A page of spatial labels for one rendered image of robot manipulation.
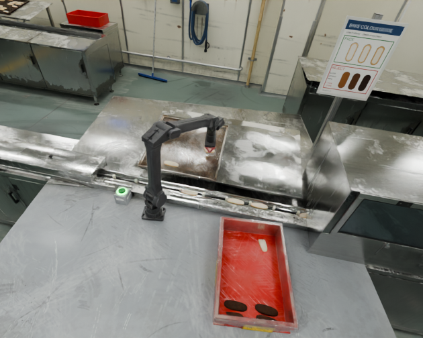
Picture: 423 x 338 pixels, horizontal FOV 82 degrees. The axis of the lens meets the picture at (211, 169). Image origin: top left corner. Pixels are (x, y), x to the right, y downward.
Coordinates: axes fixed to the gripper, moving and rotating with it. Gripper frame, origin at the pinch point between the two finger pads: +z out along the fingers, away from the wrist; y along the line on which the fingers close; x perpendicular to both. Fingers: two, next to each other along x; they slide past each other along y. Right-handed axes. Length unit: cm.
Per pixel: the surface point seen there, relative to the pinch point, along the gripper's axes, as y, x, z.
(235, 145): 11.4, -17.1, 5.3
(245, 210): -38.7, -23.9, 5.5
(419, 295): -70, -124, 25
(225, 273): -74, -14, 3
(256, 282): -77, -29, 3
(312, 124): 116, -113, 65
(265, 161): -1.2, -37.5, 5.3
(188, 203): -38.0, 8.8, 5.7
